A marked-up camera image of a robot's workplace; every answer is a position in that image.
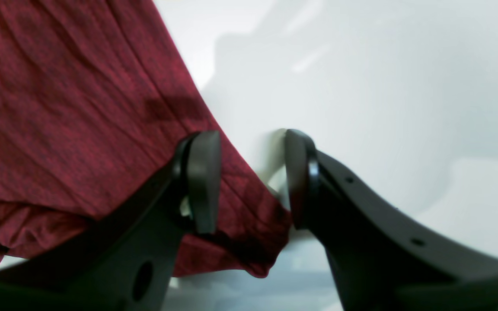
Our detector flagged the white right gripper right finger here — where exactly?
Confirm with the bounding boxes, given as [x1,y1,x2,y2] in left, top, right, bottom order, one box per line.
[284,129,498,311]

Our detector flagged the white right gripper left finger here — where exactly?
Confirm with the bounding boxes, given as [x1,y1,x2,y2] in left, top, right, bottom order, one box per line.
[0,131,221,311]

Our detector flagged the dark red long-sleeve shirt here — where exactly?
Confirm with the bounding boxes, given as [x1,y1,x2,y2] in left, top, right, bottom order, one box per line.
[0,0,293,279]

